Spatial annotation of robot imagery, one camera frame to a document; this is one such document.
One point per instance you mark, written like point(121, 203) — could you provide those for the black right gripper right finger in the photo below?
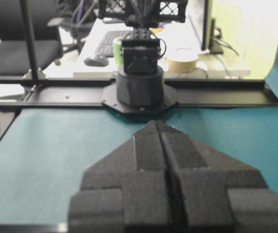
point(217, 193)

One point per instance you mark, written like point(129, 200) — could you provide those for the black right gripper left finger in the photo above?
point(125, 191)

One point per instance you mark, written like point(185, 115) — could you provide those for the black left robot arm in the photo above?
point(139, 80)

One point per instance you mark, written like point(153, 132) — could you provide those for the black computer mouse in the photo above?
point(96, 61)

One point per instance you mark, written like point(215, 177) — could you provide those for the green tape roll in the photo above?
point(117, 42)

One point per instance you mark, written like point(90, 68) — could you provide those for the brown tape roll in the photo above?
point(181, 61)

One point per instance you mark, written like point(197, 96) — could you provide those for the black keyboard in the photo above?
point(105, 47)

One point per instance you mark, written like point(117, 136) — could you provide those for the black monitor stand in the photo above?
point(208, 38)

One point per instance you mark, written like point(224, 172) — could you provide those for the white desk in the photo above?
point(177, 39)

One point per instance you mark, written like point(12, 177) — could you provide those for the black office chair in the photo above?
point(59, 26)

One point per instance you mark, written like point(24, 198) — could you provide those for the black aluminium frame rail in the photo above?
point(54, 93)

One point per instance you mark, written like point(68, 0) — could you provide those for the black vertical frame post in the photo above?
point(30, 40)

